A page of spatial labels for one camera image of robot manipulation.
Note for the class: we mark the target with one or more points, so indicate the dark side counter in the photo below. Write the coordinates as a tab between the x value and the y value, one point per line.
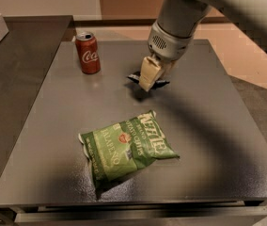
26	54

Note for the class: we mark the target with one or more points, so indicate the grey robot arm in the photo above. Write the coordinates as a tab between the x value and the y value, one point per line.
176	24

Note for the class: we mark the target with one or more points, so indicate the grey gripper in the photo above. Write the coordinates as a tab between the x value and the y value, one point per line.
168	46

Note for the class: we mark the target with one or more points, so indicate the red coca-cola can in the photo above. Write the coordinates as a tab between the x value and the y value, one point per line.
87	49

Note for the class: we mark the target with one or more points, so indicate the blue rxbar blueberry wrapper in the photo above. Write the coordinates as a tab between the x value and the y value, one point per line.
158	84

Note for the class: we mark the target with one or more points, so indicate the green jalapeno chip bag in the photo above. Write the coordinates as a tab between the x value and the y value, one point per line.
125	147

